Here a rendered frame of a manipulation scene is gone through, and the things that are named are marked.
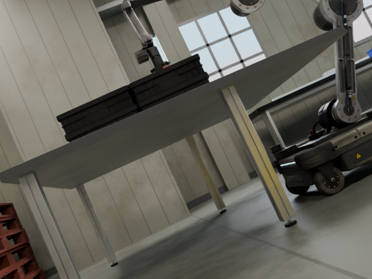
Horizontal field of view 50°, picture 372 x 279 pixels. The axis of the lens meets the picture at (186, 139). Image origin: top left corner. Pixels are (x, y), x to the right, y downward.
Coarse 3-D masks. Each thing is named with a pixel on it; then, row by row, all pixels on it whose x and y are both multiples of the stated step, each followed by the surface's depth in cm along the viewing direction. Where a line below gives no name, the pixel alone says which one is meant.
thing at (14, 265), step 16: (0, 208) 400; (0, 224) 358; (16, 224) 402; (0, 240) 346; (16, 240) 397; (0, 256) 333; (32, 256) 409; (0, 272) 320; (16, 272) 346; (32, 272) 383
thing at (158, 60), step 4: (156, 56) 212; (160, 56) 213; (152, 60) 213; (156, 60) 212; (160, 60) 212; (156, 64) 212; (160, 64) 210; (164, 64) 213; (168, 64) 214; (152, 72) 215
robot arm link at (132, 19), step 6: (126, 6) 236; (126, 12) 237; (132, 12) 237; (126, 18) 240; (132, 18) 233; (132, 24) 230; (138, 24) 229; (138, 30) 225; (144, 30) 224; (138, 36) 224; (144, 36) 220; (150, 36) 219; (144, 42) 216
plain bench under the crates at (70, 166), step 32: (256, 64) 174; (288, 64) 194; (192, 96) 169; (224, 96) 176; (256, 96) 268; (128, 128) 167; (160, 128) 209; (192, 128) 281; (32, 160) 158; (64, 160) 170; (96, 160) 216; (128, 160) 294; (256, 160) 173; (32, 192) 162; (96, 224) 302; (288, 224) 172; (64, 256) 159
